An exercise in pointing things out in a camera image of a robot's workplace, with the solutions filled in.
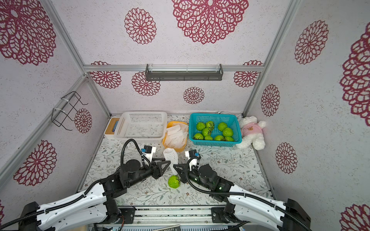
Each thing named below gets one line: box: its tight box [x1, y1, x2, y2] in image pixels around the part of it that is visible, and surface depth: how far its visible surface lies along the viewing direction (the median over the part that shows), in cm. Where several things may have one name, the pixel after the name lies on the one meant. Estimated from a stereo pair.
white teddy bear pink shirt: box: [236, 115, 267, 151], surface depth 99 cm
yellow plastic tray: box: [162, 120, 189, 153], surface depth 99 cm
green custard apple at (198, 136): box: [193, 132, 204, 140], surface depth 102 cm
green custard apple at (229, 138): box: [224, 136, 235, 142], surface depth 101 cm
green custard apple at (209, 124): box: [205, 120, 215, 130], surface depth 108 cm
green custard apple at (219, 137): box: [214, 134, 225, 142], surface depth 100 cm
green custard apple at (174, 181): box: [168, 175, 181, 189], surface depth 81 cm
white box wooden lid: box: [103, 115, 122, 140], surface depth 108 cm
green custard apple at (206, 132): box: [202, 128, 211, 137], surface depth 105 cm
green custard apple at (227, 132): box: [222, 127, 234, 137], surface depth 104 cm
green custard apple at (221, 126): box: [217, 121, 228, 132], surface depth 108 cm
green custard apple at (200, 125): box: [196, 121, 206, 131], surface depth 108 cm
